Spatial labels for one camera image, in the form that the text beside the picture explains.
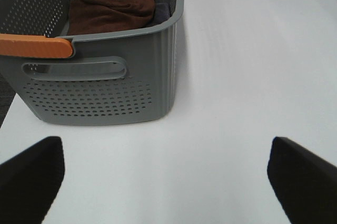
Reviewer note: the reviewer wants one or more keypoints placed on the grey perforated plastic basket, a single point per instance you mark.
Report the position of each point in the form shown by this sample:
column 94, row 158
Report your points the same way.
column 111, row 78

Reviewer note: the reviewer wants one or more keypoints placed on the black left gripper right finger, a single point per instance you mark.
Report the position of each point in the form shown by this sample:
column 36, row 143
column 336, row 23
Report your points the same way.
column 304, row 183

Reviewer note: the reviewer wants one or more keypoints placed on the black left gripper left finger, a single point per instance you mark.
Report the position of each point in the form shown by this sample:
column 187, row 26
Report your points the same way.
column 30, row 181

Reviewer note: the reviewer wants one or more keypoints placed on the brown folded towel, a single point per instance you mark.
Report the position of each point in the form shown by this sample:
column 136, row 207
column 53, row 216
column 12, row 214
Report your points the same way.
column 103, row 16

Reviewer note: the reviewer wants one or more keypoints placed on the dark grey towel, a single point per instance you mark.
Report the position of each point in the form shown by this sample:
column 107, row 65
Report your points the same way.
column 161, row 14

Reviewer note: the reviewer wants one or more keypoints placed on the orange basket handle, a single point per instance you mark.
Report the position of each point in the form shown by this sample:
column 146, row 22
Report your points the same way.
column 33, row 46

